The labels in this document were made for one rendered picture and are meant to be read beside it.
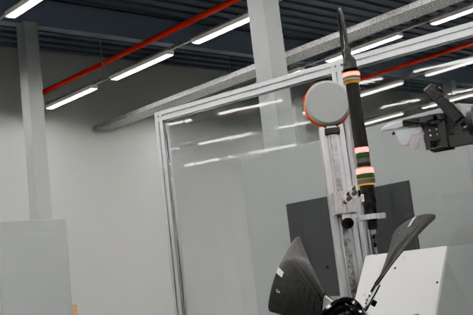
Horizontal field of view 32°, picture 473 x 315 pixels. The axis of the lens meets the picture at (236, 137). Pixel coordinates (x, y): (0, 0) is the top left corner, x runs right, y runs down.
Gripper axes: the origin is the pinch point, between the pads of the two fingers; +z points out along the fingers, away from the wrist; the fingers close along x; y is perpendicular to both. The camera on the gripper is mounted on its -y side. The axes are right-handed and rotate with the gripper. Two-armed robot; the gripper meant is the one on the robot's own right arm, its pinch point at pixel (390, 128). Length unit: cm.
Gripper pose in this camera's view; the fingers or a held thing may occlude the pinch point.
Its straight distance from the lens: 199.4
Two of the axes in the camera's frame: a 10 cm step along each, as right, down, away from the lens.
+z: -8.8, 1.7, 4.4
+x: 4.6, 1.0, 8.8
